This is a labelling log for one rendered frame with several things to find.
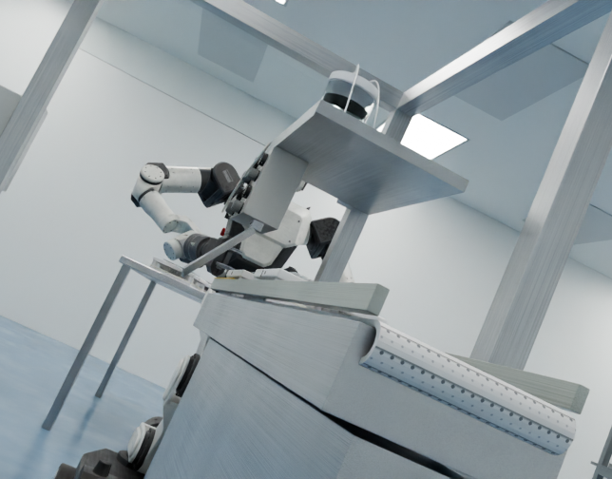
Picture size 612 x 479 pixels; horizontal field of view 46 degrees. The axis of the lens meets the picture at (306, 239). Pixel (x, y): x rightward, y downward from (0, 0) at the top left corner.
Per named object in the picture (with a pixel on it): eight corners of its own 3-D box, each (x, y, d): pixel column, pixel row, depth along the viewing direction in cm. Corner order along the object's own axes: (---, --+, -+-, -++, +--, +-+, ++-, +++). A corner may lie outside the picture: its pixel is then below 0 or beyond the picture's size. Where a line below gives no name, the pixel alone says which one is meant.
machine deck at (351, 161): (257, 161, 210) (262, 148, 211) (368, 218, 218) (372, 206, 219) (313, 115, 151) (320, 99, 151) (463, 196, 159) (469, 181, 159)
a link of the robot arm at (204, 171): (184, 177, 255) (219, 178, 263) (189, 200, 253) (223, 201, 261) (198, 162, 246) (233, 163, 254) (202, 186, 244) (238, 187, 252)
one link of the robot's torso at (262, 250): (193, 257, 269) (233, 173, 274) (273, 296, 276) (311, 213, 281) (201, 255, 240) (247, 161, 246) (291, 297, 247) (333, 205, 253)
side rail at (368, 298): (209, 288, 203) (214, 277, 204) (215, 291, 204) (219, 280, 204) (366, 310, 76) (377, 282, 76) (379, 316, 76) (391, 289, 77)
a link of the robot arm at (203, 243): (242, 243, 216) (219, 236, 225) (220, 230, 210) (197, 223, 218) (224, 281, 214) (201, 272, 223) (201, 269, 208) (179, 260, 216)
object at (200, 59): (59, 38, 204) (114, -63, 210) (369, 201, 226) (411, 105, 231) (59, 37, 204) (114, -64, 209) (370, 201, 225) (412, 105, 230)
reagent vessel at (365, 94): (300, 129, 209) (327, 73, 212) (346, 153, 212) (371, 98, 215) (315, 118, 194) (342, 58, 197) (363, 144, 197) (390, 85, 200)
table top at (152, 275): (148, 279, 483) (151, 275, 484) (296, 348, 490) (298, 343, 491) (118, 261, 335) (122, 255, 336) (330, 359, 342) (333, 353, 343)
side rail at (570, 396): (293, 327, 209) (296, 316, 209) (297, 330, 209) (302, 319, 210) (569, 409, 81) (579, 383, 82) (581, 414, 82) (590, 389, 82)
